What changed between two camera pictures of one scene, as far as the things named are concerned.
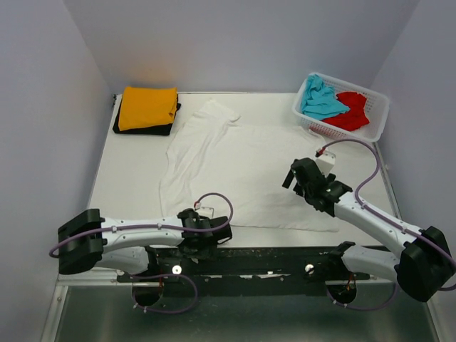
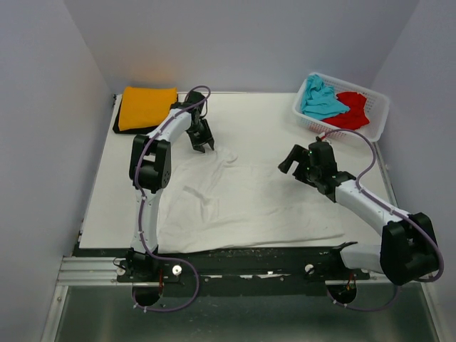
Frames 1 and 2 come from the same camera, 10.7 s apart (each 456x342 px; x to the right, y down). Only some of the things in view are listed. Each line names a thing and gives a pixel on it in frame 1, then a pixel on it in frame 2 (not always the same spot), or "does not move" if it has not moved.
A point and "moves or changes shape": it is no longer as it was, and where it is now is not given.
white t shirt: (209, 152) moves or changes shape
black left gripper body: (205, 252) to (198, 130)
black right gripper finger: (288, 179) to (295, 154)
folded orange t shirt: (147, 107) does not move
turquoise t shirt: (319, 101) does not move
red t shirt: (353, 119) does not move
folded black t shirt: (159, 130) does not move
